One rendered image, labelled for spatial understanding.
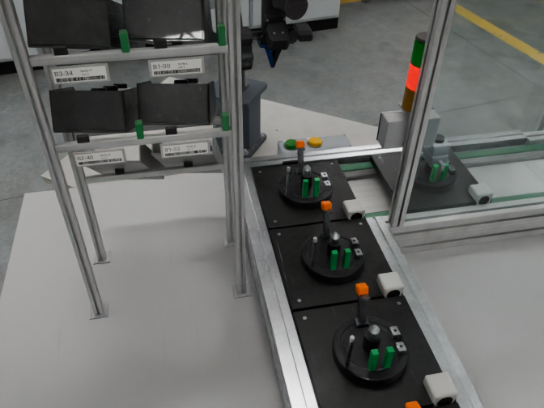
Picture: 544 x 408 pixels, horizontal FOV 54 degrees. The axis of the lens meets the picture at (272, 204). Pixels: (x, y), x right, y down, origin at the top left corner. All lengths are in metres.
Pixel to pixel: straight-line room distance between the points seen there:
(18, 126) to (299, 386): 3.01
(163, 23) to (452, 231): 0.87
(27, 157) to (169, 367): 2.42
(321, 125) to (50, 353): 1.11
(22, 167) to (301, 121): 1.93
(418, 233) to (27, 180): 2.36
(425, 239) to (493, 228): 0.19
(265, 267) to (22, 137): 2.63
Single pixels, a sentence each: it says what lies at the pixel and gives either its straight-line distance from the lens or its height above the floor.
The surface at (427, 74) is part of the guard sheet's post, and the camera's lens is 1.10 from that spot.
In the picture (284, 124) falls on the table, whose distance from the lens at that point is 1.84.
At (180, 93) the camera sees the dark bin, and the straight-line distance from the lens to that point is 1.00.
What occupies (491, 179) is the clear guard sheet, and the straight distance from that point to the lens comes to 1.37.
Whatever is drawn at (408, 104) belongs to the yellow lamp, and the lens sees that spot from 1.16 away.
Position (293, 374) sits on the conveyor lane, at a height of 0.96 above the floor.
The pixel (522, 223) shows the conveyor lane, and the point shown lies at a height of 0.91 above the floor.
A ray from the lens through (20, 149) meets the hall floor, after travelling 3.51.
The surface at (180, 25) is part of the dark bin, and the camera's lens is 0.93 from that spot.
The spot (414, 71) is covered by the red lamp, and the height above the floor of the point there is 1.35.
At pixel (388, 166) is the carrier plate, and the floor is 0.97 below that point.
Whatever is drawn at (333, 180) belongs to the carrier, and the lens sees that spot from 1.42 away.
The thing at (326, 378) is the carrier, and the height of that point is 0.97.
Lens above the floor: 1.83
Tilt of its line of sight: 40 degrees down
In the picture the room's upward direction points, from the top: 1 degrees clockwise
